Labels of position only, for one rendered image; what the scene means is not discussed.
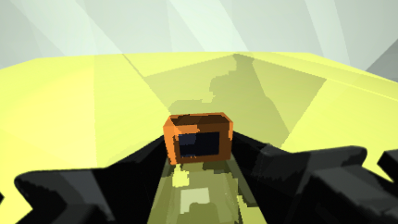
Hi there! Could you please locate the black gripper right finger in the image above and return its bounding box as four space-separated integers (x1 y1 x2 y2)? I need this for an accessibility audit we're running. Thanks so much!
231 131 367 224

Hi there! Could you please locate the orange block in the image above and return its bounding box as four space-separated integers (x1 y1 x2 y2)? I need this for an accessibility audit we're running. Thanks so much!
163 112 233 165

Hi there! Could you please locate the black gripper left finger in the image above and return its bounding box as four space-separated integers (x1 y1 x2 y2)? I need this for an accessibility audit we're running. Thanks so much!
14 134 167 224

